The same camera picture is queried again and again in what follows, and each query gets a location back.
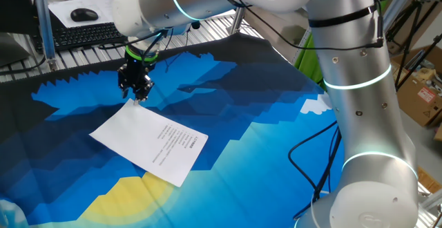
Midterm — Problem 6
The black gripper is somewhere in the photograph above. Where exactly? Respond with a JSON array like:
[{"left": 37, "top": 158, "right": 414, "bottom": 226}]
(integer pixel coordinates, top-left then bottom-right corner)
[{"left": 117, "top": 58, "right": 158, "bottom": 106}]

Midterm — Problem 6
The white printed paper sheet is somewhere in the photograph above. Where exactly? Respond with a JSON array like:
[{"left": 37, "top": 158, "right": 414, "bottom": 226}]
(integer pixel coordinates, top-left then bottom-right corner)
[{"left": 88, "top": 98, "right": 209, "bottom": 188}]

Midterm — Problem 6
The black keyboard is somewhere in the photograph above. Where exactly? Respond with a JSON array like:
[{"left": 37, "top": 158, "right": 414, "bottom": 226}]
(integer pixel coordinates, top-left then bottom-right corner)
[{"left": 32, "top": 22, "right": 127, "bottom": 53}]

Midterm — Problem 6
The black computer mouse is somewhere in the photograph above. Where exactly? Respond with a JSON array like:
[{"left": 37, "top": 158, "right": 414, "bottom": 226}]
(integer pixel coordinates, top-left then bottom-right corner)
[{"left": 70, "top": 8, "right": 99, "bottom": 23}]

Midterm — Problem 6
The blue mountain print tablecloth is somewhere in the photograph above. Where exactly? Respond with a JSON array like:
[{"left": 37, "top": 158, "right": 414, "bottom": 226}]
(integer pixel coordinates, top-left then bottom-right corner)
[{"left": 0, "top": 32, "right": 346, "bottom": 228}]

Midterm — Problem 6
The white paper stack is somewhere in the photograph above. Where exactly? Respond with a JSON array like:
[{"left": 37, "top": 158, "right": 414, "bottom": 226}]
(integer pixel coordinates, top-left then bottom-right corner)
[{"left": 48, "top": 0, "right": 117, "bottom": 28}]

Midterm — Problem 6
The black computer monitor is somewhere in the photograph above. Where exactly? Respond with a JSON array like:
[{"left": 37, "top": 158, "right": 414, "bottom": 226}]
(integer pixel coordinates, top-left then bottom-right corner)
[{"left": 0, "top": 0, "right": 39, "bottom": 35}]

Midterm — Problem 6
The green cloth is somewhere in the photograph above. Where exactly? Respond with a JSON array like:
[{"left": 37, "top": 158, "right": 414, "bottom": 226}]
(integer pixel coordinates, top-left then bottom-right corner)
[{"left": 293, "top": 30, "right": 327, "bottom": 91}]

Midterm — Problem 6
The brown cardboard box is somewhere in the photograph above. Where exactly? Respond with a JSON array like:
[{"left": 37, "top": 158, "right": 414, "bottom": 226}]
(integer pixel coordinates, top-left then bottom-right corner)
[{"left": 392, "top": 46, "right": 442, "bottom": 127}]

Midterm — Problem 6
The black tripod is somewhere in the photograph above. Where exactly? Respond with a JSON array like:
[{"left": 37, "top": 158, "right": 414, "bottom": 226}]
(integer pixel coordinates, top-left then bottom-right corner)
[{"left": 385, "top": 0, "right": 442, "bottom": 93}]

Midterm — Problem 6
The green wrist adapter ring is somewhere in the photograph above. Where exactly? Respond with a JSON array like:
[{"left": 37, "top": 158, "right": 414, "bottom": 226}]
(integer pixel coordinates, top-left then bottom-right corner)
[{"left": 124, "top": 46, "right": 160, "bottom": 63}]

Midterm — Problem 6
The aluminium frame post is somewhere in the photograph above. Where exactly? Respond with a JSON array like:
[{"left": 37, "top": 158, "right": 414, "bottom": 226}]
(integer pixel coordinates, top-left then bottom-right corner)
[
  {"left": 229, "top": 6, "right": 246, "bottom": 35},
  {"left": 30, "top": 0, "right": 58, "bottom": 72}
]

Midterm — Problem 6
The thin black desk cable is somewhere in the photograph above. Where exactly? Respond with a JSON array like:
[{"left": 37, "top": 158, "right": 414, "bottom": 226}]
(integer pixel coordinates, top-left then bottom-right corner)
[{"left": 0, "top": 55, "right": 48, "bottom": 77}]

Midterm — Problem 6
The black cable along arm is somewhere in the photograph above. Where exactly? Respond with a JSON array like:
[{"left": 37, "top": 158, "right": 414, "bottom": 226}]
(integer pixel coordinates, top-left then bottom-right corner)
[{"left": 217, "top": 0, "right": 386, "bottom": 51}]

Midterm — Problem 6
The black cable on tablecloth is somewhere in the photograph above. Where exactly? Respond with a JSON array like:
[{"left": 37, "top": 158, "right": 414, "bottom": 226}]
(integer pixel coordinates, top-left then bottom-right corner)
[{"left": 288, "top": 120, "right": 343, "bottom": 220}]

